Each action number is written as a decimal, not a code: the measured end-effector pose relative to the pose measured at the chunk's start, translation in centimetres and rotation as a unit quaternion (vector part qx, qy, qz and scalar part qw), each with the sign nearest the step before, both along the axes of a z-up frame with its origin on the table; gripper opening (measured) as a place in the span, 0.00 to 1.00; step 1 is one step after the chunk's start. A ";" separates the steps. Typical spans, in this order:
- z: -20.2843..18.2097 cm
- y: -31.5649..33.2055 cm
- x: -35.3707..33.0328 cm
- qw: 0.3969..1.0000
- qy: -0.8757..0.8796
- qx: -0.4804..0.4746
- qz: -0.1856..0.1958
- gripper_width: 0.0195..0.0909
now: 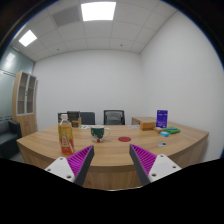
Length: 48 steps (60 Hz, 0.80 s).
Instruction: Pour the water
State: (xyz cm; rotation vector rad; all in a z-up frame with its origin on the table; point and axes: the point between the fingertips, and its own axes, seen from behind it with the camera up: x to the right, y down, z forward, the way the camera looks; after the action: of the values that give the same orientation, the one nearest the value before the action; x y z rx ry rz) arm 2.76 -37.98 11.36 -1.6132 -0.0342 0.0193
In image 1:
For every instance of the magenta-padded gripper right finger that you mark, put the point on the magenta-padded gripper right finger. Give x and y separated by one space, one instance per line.
163 165

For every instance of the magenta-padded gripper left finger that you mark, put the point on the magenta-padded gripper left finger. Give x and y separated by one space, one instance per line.
60 166

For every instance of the orange-label drink bottle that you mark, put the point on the orange-label drink bottle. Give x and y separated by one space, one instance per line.
66 136

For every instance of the small blue box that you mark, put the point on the small blue box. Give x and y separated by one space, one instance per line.
164 134

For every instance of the small tan box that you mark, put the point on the small tan box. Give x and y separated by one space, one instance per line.
159 129

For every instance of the green packet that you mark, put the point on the green packet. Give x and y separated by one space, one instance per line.
173 130

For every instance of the orange cardboard box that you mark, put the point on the orange cardboard box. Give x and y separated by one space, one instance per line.
147 126

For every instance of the purple standing box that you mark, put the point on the purple standing box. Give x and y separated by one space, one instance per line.
162 119

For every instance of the flat round red coaster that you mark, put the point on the flat round red coaster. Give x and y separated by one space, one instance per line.
124 139

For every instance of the green and white mug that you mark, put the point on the green and white mug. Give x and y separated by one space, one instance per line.
97 133

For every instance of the wooden side desk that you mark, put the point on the wooden side desk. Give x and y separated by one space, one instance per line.
141 119

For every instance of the wooden shelf cabinet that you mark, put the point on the wooden shelf cabinet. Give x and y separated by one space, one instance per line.
26 123

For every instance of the dark solid-back office chair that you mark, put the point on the dark solid-back office chair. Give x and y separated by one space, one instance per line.
87 118

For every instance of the black sofa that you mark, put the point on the black sofa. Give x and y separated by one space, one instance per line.
8 136

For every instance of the black mesh-back office chair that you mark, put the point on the black mesh-back office chair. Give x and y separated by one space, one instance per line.
114 118

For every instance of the small ceiling light panel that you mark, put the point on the small ceiling light panel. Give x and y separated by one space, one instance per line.
27 38

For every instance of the ceiling air vent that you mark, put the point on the ceiling air vent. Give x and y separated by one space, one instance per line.
66 16

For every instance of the large ceiling light panel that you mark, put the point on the large ceiling light panel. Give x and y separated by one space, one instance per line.
98 11

